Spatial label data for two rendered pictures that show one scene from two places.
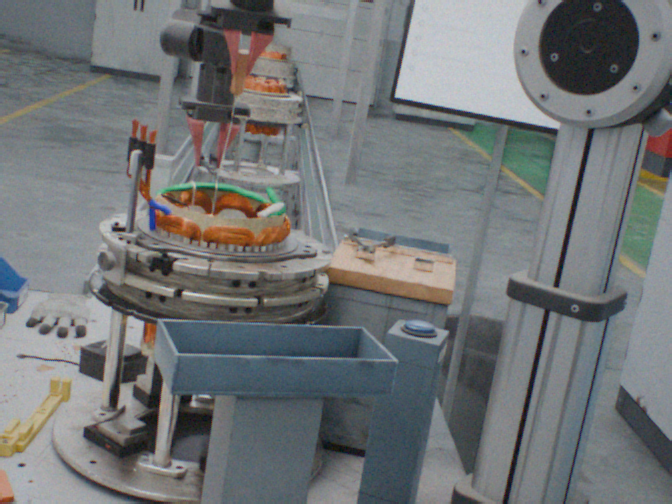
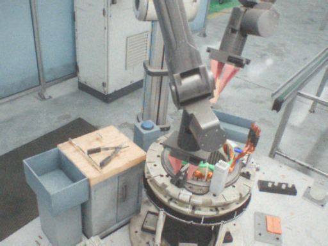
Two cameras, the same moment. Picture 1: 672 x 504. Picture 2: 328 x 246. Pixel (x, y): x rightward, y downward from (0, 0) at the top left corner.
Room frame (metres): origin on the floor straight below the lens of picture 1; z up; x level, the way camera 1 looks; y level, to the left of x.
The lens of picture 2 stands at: (2.00, 0.55, 1.71)
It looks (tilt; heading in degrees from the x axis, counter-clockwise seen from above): 34 degrees down; 218
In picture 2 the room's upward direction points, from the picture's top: 7 degrees clockwise
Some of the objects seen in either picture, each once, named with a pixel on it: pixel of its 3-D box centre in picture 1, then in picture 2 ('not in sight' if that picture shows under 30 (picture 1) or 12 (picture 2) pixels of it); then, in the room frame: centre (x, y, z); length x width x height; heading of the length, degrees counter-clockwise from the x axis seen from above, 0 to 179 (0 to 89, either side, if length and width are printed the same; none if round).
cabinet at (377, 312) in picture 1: (377, 355); (102, 186); (1.48, -0.09, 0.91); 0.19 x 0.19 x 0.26; 84
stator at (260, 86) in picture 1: (257, 105); not in sight; (3.61, 0.37, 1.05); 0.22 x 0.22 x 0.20
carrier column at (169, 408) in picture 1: (170, 396); not in sight; (1.20, 0.18, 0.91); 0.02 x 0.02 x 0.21
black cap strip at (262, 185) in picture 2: not in sight; (277, 187); (0.89, 0.29, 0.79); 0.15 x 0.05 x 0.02; 128
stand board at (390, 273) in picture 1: (393, 269); (102, 152); (1.48, -0.09, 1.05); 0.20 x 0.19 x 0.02; 174
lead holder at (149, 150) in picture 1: (141, 152); (253, 137); (1.26, 0.27, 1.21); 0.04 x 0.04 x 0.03; 0
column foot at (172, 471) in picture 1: (161, 466); not in sight; (1.20, 0.18, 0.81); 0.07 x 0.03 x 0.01; 82
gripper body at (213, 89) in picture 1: (216, 89); (191, 137); (1.48, 0.21, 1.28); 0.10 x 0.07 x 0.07; 107
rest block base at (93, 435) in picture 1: (115, 437); (221, 231); (1.26, 0.26, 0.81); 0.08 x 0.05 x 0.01; 54
